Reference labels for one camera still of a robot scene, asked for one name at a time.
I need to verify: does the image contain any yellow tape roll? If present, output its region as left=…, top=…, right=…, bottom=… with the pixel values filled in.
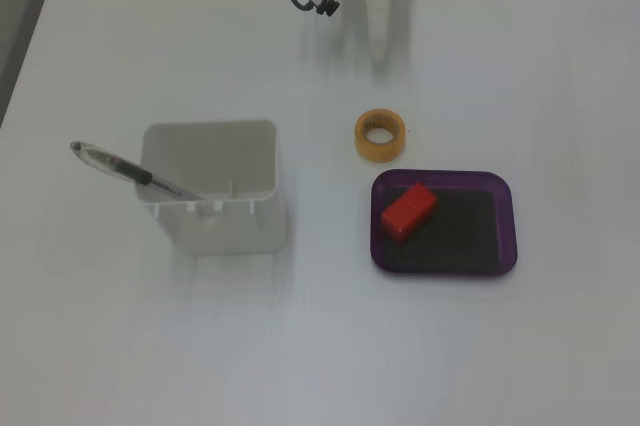
left=354, top=108, right=406, bottom=164

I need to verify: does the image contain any purple metal tray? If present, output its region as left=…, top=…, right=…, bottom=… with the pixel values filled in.
left=370, top=168, right=519, bottom=277

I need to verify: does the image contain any red rectangular block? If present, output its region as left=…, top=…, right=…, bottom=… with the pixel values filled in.
left=380, top=181, right=439, bottom=245

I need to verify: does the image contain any white fixed gripper finger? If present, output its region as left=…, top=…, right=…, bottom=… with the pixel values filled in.
left=358, top=0, right=405, bottom=62

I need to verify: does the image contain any white plastic pen holder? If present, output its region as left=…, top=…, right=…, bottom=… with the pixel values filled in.
left=135, top=119, right=290, bottom=256

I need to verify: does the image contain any black ballpoint pen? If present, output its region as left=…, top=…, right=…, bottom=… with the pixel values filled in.
left=69, top=140, right=204, bottom=201

